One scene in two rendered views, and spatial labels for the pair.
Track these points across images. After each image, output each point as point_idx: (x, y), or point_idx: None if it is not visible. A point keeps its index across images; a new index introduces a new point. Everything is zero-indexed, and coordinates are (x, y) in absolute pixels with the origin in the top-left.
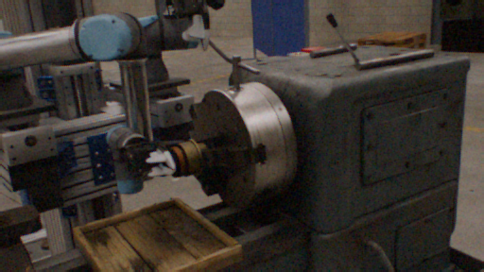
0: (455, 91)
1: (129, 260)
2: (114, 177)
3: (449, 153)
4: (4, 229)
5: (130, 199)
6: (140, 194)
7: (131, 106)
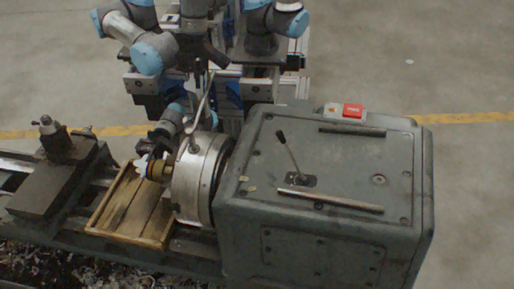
0: (399, 253)
1: (121, 205)
2: (214, 110)
3: (385, 287)
4: (67, 158)
5: (354, 66)
6: (367, 63)
7: (189, 92)
